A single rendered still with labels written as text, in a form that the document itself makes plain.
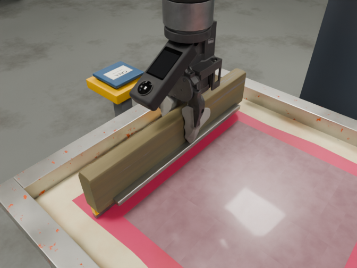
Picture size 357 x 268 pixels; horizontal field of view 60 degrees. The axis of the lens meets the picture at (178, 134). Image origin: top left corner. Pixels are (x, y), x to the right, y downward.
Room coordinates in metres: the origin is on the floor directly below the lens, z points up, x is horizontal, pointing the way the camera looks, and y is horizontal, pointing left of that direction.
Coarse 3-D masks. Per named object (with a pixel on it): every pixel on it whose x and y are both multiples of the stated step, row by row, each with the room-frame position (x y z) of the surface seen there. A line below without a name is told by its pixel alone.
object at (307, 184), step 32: (224, 128) 0.52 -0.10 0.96; (256, 128) 0.52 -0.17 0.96; (192, 160) 0.43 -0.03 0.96; (224, 160) 0.43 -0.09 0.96; (256, 160) 0.43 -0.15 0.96; (288, 160) 0.43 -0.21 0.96; (320, 160) 0.43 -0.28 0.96; (256, 192) 0.35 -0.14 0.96; (288, 192) 0.35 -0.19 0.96; (320, 192) 0.35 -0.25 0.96; (352, 192) 0.35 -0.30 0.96; (320, 224) 0.28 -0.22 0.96; (352, 224) 0.28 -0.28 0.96; (352, 256) 0.23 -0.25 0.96
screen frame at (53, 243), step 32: (256, 96) 0.62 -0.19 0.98; (288, 96) 0.60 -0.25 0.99; (96, 128) 0.48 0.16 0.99; (128, 128) 0.49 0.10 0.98; (320, 128) 0.51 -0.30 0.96; (352, 128) 0.48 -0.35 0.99; (64, 160) 0.39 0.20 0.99; (0, 192) 0.32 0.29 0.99; (32, 192) 0.33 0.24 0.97; (32, 224) 0.26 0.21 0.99; (64, 256) 0.21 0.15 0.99
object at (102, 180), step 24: (240, 72) 0.58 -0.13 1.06; (216, 96) 0.51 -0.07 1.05; (240, 96) 0.58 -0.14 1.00; (168, 120) 0.42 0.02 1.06; (144, 144) 0.36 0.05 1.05; (168, 144) 0.40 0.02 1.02; (96, 168) 0.31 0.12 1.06; (120, 168) 0.32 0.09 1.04; (144, 168) 0.36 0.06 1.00; (96, 192) 0.29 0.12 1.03
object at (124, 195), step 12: (228, 108) 0.54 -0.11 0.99; (216, 120) 0.50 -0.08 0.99; (204, 132) 0.46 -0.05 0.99; (192, 144) 0.43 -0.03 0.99; (168, 156) 0.40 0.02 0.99; (180, 156) 0.41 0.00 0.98; (156, 168) 0.37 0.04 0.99; (144, 180) 0.34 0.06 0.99; (120, 192) 0.32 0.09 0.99; (132, 192) 0.32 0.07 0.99; (120, 204) 0.30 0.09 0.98
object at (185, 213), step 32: (160, 192) 0.35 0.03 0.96; (192, 192) 0.35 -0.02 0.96; (224, 192) 0.35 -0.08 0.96; (128, 224) 0.28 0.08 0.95; (160, 224) 0.28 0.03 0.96; (192, 224) 0.28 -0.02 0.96; (224, 224) 0.28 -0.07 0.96; (256, 224) 0.28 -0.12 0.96; (288, 224) 0.28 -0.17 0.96; (160, 256) 0.23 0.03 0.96; (192, 256) 0.23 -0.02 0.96; (224, 256) 0.23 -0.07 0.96; (256, 256) 0.23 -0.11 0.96; (288, 256) 0.23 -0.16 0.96; (320, 256) 0.23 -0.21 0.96
